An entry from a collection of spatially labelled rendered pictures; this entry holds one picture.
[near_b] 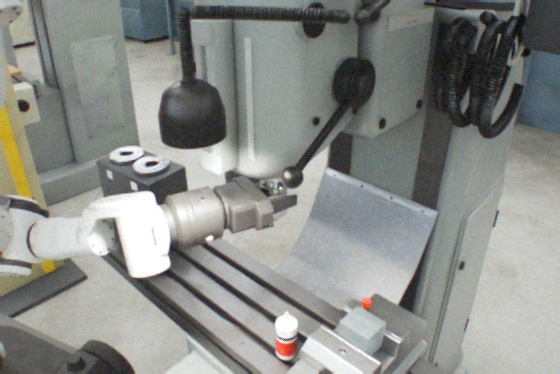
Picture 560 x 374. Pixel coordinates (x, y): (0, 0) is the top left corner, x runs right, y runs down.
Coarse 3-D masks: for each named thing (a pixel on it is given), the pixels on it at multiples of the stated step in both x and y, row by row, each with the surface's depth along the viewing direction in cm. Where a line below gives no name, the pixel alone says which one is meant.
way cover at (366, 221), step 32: (320, 192) 118; (352, 192) 113; (384, 192) 107; (320, 224) 118; (352, 224) 112; (384, 224) 107; (416, 224) 102; (288, 256) 119; (352, 256) 110; (384, 256) 106; (416, 256) 102; (320, 288) 110; (384, 288) 104
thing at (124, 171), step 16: (112, 160) 113; (128, 160) 112; (144, 160) 112; (160, 160) 112; (112, 176) 113; (128, 176) 108; (144, 176) 107; (160, 176) 108; (176, 176) 111; (112, 192) 116; (128, 192) 111; (160, 192) 108; (176, 192) 112
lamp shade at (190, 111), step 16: (176, 96) 44; (192, 96) 44; (208, 96) 45; (160, 112) 46; (176, 112) 44; (192, 112) 44; (208, 112) 45; (224, 112) 47; (160, 128) 47; (176, 128) 45; (192, 128) 45; (208, 128) 45; (224, 128) 48; (176, 144) 46; (192, 144) 46; (208, 144) 46
